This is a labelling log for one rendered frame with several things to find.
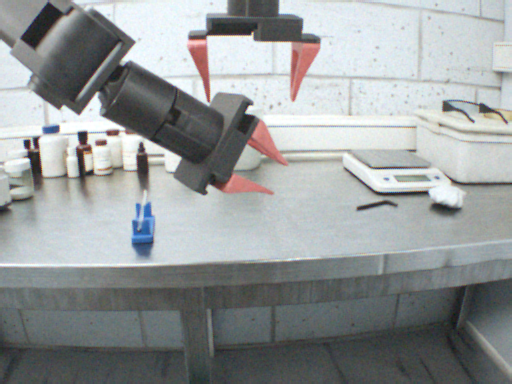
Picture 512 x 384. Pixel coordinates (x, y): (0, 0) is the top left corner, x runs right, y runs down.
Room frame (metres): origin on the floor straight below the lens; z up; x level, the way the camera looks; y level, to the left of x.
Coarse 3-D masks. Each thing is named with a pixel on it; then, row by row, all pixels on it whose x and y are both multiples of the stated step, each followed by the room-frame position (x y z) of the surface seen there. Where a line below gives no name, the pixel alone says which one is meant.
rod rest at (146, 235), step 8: (136, 208) 0.66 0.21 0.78; (136, 216) 0.67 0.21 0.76; (144, 216) 0.66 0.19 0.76; (152, 216) 0.67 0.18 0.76; (136, 224) 0.58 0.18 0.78; (144, 224) 0.58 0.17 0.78; (152, 224) 0.63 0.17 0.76; (136, 232) 0.58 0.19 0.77; (144, 232) 0.58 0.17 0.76; (152, 232) 0.60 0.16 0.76; (136, 240) 0.57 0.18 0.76; (144, 240) 0.58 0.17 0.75; (152, 240) 0.58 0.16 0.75
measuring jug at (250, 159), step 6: (252, 108) 1.13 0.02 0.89; (258, 108) 1.10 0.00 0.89; (252, 114) 1.02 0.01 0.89; (258, 114) 1.03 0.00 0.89; (246, 150) 1.01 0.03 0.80; (252, 150) 1.02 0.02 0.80; (246, 156) 1.02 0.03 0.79; (252, 156) 1.02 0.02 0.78; (258, 156) 1.04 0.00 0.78; (240, 162) 1.01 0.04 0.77; (246, 162) 1.02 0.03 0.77; (252, 162) 1.03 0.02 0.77; (258, 162) 1.05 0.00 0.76; (234, 168) 1.02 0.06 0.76; (240, 168) 1.01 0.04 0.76; (246, 168) 1.02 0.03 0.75; (252, 168) 1.03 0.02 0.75
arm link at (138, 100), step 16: (128, 64) 0.37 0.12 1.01; (112, 80) 0.37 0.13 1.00; (128, 80) 0.35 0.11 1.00; (144, 80) 0.36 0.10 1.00; (160, 80) 0.38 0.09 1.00; (112, 96) 0.35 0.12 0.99; (128, 96) 0.35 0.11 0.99; (144, 96) 0.35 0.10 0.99; (160, 96) 0.36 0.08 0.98; (112, 112) 0.35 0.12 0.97; (128, 112) 0.35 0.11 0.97; (144, 112) 0.36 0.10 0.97; (160, 112) 0.36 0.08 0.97; (128, 128) 0.37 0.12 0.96; (144, 128) 0.36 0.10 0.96
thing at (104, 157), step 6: (96, 144) 0.99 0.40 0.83; (102, 144) 0.99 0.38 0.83; (96, 150) 0.98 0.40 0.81; (102, 150) 0.98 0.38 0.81; (108, 150) 0.99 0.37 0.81; (96, 156) 0.98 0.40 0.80; (102, 156) 0.98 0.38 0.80; (108, 156) 0.99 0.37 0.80; (96, 162) 0.98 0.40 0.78; (102, 162) 0.98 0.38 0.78; (108, 162) 0.99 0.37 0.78; (96, 168) 0.98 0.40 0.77; (102, 168) 0.98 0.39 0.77; (108, 168) 0.99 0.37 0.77; (96, 174) 0.98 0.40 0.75; (102, 174) 0.98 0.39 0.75
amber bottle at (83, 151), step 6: (78, 132) 1.00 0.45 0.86; (84, 132) 1.00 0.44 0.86; (78, 138) 1.00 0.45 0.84; (84, 138) 1.00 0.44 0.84; (84, 144) 1.00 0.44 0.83; (90, 144) 1.01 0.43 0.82; (78, 150) 0.99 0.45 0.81; (84, 150) 0.99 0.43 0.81; (90, 150) 1.00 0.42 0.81; (78, 156) 0.99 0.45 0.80; (84, 156) 0.99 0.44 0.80; (90, 156) 1.00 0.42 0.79; (78, 162) 0.99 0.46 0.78; (84, 162) 0.99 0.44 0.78; (90, 162) 1.00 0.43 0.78; (78, 168) 0.99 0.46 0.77; (84, 168) 0.99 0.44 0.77; (90, 168) 1.00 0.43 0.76
